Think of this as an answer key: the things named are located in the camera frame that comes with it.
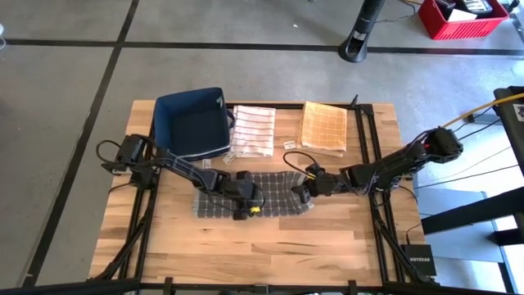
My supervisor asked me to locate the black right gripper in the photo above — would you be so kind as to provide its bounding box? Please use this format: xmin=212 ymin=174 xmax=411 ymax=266
xmin=291 ymin=162 xmax=350 ymax=205

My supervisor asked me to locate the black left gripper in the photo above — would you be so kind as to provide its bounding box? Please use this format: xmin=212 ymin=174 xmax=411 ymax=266
xmin=222 ymin=170 xmax=264 ymax=222

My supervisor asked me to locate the grey plaid towel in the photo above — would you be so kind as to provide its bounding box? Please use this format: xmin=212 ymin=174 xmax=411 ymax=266
xmin=192 ymin=170 xmax=315 ymax=220

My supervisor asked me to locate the yellow checked towel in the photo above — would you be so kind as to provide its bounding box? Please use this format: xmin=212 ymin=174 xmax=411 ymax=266
xmin=282 ymin=101 xmax=349 ymax=159

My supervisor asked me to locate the white pink-striped towel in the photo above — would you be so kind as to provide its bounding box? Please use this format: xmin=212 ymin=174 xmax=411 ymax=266
xmin=223 ymin=104 xmax=278 ymax=166

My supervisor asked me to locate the navy white fabric bin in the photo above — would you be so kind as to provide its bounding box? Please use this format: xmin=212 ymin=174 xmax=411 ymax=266
xmin=151 ymin=86 xmax=236 ymax=162

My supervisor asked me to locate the black Netgear router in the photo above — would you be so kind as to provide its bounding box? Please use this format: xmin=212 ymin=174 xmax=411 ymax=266
xmin=400 ymin=243 xmax=438 ymax=279

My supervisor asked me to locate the black side cart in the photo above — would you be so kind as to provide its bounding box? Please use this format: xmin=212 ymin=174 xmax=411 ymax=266
xmin=492 ymin=85 xmax=524 ymax=175

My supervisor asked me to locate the red plastic crate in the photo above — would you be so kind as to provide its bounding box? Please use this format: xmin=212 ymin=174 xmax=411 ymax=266
xmin=418 ymin=0 xmax=511 ymax=41

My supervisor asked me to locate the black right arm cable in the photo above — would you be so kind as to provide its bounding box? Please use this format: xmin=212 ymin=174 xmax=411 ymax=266
xmin=282 ymin=151 xmax=319 ymax=181

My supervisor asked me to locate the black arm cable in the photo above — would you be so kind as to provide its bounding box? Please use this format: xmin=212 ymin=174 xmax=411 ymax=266
xmin=96 ymin=138 xmax=124 ymax=167
xmin=282 ymin=151 xmax=319 ymax=181

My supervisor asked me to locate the black table frame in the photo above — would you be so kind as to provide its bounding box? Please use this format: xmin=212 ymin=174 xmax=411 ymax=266
xmin=88 ymin=93 xmax=437 ymax=295

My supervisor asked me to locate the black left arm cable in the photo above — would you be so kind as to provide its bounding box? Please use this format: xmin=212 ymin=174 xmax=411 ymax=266
xmin=96 ymin=138 xmax=124 ymax=167

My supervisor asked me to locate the yellow hanging cable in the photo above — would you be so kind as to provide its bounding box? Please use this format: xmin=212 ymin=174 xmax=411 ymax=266
xmin=443 ymin=93 xmax=524 ymax=129

